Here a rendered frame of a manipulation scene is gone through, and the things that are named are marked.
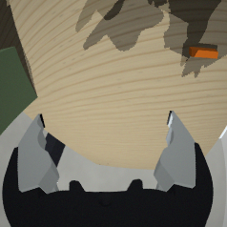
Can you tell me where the orange rod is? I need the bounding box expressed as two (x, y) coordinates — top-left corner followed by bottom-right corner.
(189, 47), (218, 59)

